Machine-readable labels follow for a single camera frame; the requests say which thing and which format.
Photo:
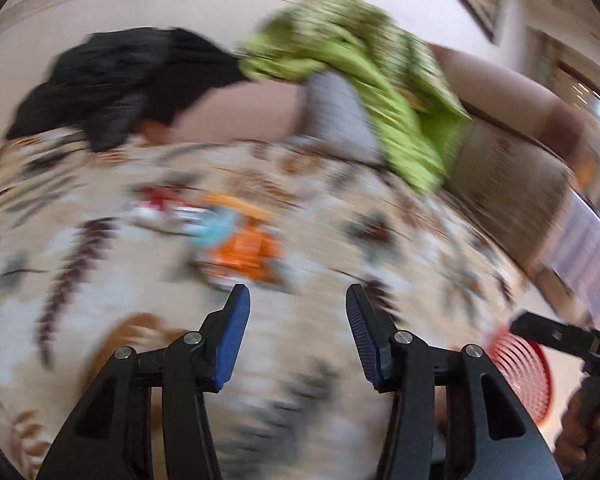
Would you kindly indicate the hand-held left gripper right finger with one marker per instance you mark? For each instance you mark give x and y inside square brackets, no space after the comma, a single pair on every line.
[367,340]

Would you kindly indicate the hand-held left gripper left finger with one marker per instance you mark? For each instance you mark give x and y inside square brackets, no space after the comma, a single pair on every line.
[232,340]

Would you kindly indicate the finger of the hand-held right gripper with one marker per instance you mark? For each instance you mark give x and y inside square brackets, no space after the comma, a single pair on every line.
[545,332]

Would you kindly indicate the red plastic mesh basket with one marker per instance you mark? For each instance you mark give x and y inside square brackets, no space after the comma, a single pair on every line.
[522,375]

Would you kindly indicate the orange foil packet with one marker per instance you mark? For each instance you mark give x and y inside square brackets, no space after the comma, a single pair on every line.
[240,252]

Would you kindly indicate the light blue wrapper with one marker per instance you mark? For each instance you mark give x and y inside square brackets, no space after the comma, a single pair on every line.
[214,227]

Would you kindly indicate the orange cardboard box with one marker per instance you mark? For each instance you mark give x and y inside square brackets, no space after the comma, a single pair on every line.
[234,205]

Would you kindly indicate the red packet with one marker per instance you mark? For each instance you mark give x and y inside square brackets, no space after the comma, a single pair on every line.
[154,205]

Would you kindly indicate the person's right hand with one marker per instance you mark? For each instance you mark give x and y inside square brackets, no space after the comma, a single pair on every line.
[572,430]

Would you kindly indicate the table with lavender cloth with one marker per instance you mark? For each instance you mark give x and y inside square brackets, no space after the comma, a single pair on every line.
[580,245]

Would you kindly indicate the leaf print fleece blanket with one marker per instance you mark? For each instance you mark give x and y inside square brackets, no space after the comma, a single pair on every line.
[129,260]

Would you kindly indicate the striped sofa cushion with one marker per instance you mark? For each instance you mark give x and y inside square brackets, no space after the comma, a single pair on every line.
[510,180]

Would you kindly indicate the brown fabric sofa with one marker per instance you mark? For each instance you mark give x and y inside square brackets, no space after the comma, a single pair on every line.
[250,110]

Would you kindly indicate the grey quilted pillow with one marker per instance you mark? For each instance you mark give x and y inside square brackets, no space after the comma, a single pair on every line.
[335,110]

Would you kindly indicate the green framed glass partition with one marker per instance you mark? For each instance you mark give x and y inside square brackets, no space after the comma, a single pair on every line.
[570,85]

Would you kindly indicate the green quilt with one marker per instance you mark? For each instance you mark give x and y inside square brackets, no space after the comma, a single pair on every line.
[360,70]

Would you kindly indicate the black cloth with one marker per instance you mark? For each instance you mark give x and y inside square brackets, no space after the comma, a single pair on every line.
[189,70]

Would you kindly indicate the black puffer jacket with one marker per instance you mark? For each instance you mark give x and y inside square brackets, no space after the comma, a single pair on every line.
[89,90]

